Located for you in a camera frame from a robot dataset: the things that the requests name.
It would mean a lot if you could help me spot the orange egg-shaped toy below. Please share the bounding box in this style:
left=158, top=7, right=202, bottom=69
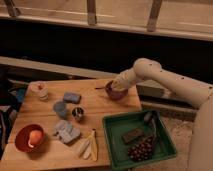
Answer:
left=28, top=130, right=43, bottom=148

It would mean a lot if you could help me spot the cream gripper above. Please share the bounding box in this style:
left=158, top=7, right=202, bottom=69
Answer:
left=113, top=69, right=138, bottom=91

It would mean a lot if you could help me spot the yellow banana peel toy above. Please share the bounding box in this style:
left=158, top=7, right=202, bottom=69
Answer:
left=77, top=129, right=98, bottom=161

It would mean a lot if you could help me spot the blue plastic cup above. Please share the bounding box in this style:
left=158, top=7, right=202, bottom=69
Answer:
left=53, top=101, right=67, bottom=118

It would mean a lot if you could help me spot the green plastic tray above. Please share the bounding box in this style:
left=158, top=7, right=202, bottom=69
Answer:
left=103, top=110, right=177, bottom=171

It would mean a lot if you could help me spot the dark grape bunch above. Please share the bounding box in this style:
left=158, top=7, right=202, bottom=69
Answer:
left=127, top=135, right=156, bottom=161

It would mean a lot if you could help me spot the blue sponge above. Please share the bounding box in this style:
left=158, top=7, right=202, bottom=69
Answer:
left=63, top=92, right=81, bottom=104

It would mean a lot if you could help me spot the red bowl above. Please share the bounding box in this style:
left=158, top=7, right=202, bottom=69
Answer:
left=15, top=124, right=45, bottom=153

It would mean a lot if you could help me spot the grey spoon in tray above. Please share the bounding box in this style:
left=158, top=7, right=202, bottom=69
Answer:
left=143, top=111, right=158, bottom=140

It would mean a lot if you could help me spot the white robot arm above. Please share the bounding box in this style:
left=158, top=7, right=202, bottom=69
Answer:
left=112, top=58, right=213, bottom=171

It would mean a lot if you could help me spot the grey crumpled cloth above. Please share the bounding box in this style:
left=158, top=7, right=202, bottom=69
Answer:
left=53, top=120, right=81, bottom=144

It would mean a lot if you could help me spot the purple bowl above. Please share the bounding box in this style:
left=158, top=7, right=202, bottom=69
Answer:
left=105, top=82, right=128, bottom=100

